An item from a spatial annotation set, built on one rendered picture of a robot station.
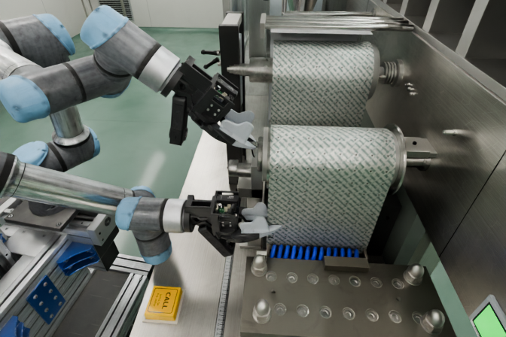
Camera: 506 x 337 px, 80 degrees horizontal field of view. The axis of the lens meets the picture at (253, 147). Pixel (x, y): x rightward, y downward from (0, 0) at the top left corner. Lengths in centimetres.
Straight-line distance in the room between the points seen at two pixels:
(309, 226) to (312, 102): 30
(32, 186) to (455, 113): 83
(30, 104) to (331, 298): 65
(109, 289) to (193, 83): 137
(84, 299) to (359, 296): 137
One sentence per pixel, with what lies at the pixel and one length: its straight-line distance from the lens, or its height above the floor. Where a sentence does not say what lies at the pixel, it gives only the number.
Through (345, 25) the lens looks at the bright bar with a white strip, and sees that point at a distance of 78.
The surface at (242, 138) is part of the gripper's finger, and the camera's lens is 59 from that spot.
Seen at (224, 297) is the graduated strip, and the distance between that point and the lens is 83.
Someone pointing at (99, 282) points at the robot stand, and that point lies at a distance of 181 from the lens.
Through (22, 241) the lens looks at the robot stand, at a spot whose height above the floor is 73.
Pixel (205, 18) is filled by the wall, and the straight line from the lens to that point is 630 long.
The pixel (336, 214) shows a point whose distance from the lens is 68.
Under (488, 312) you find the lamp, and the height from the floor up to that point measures 120.
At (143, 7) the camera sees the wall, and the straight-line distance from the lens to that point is 660.
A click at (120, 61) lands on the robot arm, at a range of 56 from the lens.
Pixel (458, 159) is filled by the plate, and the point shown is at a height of 132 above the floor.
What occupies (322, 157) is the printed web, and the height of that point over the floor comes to 129.
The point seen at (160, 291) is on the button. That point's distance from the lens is 84.
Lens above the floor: 164
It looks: 36 degrees down
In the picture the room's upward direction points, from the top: straight up
